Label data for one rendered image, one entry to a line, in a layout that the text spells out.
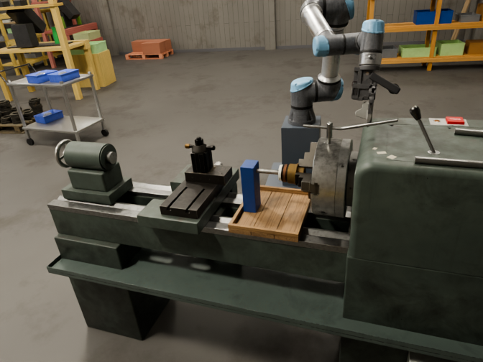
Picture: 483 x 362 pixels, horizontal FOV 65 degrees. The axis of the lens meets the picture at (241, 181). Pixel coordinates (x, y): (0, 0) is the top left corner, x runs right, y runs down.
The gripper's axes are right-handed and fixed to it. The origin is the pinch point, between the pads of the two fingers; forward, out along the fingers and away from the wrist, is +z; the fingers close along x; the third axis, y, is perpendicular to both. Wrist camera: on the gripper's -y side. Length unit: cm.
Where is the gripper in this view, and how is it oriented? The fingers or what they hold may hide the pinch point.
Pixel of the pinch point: (369, 123)
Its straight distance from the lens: 147.7
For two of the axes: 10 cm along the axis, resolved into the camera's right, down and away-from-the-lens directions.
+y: -9.4, -1.0, 3.2
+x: -3.3, 1.7, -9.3
